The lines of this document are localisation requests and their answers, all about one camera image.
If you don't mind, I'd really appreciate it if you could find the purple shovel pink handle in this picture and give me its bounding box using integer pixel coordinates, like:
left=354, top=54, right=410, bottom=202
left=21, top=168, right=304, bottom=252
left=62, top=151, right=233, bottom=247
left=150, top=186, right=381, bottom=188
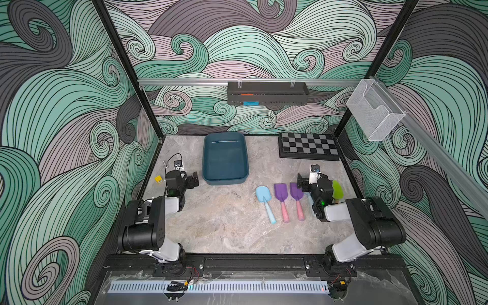
left=274, top=183, right=290, bottom=223
left=290, top=182, right=305, bottom=221

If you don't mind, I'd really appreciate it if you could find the green shovel yellow handle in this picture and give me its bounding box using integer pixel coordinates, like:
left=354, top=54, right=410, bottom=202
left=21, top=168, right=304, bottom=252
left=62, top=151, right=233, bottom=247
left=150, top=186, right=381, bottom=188
left=332, top=180, right=344, bottom=203

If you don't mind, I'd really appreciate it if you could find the teal storage box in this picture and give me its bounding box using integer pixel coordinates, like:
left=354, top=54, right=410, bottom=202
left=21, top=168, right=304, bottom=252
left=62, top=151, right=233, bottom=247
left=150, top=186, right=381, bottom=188
left=202, top=132, right=249, bottom=186

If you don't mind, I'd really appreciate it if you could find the light blue shovel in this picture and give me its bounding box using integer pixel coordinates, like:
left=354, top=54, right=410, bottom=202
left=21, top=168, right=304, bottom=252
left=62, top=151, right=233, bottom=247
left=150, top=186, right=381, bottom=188
left=255, top=186, right=277, bottom=224

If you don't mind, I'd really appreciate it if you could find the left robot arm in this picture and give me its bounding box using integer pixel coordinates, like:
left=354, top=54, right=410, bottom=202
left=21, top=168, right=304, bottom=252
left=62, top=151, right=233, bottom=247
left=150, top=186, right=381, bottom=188
left=118, top=170, right=200, bottom=263

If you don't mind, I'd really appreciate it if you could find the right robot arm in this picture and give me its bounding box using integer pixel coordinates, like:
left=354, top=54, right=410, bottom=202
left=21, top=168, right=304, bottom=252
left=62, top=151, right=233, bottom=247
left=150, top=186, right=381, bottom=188
left=296, top=172, right=407, bottom=275

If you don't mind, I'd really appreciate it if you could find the black white chessboard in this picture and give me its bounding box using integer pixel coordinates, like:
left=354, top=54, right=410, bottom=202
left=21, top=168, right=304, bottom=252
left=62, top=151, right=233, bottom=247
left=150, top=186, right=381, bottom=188
left=278, top=133, right=340, bottom=161

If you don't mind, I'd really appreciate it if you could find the black wall shelf tray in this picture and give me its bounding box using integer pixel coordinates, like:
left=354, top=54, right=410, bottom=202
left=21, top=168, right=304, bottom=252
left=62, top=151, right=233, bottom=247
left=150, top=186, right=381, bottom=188
left=227, top=81, right=310, bottom=109

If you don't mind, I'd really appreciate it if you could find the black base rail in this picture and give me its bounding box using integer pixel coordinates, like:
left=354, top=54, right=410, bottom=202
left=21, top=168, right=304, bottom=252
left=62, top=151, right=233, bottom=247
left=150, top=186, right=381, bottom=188
left=102, top=253, right=406, bottom=280

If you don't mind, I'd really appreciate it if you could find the clear plastic wall holder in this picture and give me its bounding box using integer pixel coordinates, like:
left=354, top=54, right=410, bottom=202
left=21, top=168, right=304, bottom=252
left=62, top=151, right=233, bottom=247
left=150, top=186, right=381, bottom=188
left=346, top=79, right=405, bottom=141

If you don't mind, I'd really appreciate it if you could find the aluminium rail back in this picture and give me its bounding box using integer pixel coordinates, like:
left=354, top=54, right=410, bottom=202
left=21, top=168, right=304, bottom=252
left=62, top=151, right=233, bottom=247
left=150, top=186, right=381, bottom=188
left=138, top=78, right=361, bottom=87

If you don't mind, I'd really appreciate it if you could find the aluminium rail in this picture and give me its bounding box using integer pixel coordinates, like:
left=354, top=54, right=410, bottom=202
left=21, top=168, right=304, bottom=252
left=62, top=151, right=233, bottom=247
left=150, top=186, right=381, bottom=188
left=138, top=78, right=361, bottom=87
left=369, top=75, right=488, bottom=220

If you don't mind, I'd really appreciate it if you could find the white slotted cable duct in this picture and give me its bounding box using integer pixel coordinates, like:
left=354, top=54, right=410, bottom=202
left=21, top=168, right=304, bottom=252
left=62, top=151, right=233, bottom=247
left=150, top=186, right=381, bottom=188
left=108, top=280, right=329, bottom=294

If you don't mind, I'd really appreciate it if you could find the aluminium rail right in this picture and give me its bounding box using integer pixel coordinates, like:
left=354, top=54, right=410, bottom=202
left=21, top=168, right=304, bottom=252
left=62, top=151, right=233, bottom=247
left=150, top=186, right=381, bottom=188
left=369, top=75, right=488, bottom=220

